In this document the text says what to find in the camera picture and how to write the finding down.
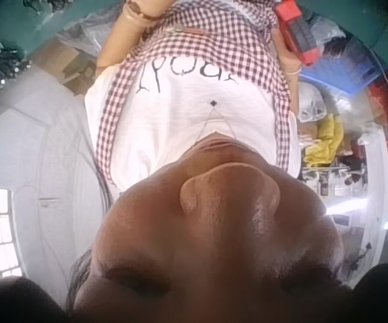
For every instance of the person's right hand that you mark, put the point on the person's right hand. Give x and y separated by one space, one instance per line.
286 55

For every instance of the red handheld device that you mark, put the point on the red handheld device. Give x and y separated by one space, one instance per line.
298 30

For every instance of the silver bangle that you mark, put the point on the silver bangle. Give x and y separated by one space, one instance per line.
293 71

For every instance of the crumpled clear plastic bag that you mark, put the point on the crumpled clear plastic bag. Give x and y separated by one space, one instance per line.
310 101

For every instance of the blue plastic crate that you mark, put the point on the blue plastic crate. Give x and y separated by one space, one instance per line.
342 67

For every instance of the yellow cloth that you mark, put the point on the yellow cloth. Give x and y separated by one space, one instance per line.
327 139

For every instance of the red fabric heap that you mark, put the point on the red fabric heap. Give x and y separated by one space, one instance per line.
387 97

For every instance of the cluttered shelf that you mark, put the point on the cluttered shelf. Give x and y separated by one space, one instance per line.
345 175

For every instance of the clear plastic sheet bag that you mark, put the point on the clear plastic sheet bag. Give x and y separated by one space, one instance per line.
86 35

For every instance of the brown cardboard box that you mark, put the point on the brown cardboard box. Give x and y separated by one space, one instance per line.
66 62

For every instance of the barred window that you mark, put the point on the barred window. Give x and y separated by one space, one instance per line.
0 232

